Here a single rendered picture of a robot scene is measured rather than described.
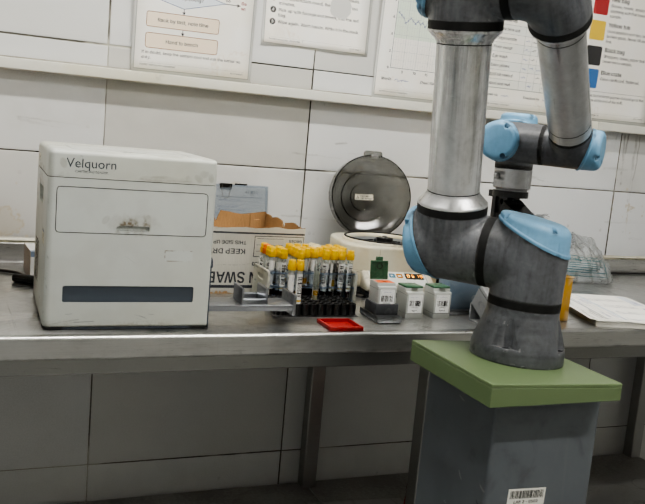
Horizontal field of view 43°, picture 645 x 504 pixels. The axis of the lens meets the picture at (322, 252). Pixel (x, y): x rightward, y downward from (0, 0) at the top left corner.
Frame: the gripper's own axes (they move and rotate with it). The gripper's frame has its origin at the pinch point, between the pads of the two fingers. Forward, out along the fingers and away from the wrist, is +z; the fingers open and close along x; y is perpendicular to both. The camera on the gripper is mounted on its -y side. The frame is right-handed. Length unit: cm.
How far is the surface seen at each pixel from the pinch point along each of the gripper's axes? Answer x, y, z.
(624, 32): -78, 64, -65
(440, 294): 10.2, 8.0, 2.8
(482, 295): 3.6, 2.6, 1.8
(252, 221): 36, 59, -5
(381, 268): 22.8, 11.2, -1.9
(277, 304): 47.5, 3.7, 3.8
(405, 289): 18.0, 9.0, 2.0
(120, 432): 65, 66, 52
